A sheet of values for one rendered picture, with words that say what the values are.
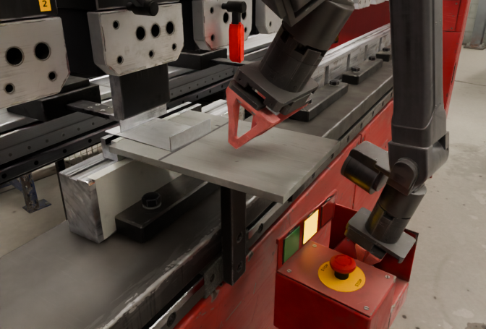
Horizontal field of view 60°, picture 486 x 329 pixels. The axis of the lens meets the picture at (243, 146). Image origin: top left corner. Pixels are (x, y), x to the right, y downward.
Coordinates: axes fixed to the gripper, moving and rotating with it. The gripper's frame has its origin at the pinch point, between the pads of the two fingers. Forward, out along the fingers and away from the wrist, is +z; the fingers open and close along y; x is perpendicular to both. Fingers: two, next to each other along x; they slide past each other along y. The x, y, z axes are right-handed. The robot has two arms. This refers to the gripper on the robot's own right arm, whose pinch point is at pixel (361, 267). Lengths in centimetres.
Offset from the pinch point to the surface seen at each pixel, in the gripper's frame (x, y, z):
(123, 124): 26.0, 35.1, -19.4
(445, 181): -198, 0, 75
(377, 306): 12.7, -5.5, -6.5
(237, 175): 26.5, 14.2, -23.9
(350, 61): -73, 41, -9
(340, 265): 11.3, 1.7, -7.6
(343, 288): 12.4, -0.3, -5.3
